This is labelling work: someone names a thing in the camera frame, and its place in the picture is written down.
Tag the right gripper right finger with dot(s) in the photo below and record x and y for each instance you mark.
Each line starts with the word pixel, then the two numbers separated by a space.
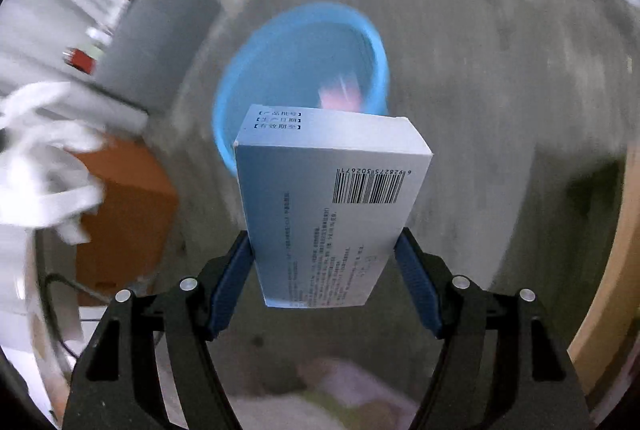
pixel 501 366

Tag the red can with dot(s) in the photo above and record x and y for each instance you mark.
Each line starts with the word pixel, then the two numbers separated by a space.
pixel 79 60

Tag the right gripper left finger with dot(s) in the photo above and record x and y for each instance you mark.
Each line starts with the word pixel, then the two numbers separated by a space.
pixel 148 366

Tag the blue mesh trash basket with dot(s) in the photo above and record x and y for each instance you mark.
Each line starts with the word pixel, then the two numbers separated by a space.
pixel 291 58

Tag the grey cabinet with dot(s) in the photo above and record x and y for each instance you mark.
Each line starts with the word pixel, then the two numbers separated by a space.
pixel 152 49

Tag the white blue medicine box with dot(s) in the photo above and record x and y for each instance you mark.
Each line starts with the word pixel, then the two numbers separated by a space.
pixel 325 195

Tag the orange cardboard box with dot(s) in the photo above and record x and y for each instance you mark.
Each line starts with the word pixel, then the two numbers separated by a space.
pixel 129 230

